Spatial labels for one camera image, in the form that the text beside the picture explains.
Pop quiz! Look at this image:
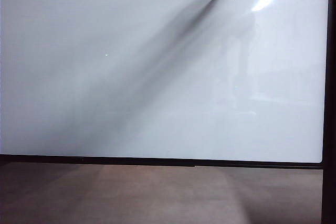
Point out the white whiteboard with black frame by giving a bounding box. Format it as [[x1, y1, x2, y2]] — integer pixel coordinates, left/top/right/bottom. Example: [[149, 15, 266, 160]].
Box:
[[0, 0, 336, 224]]

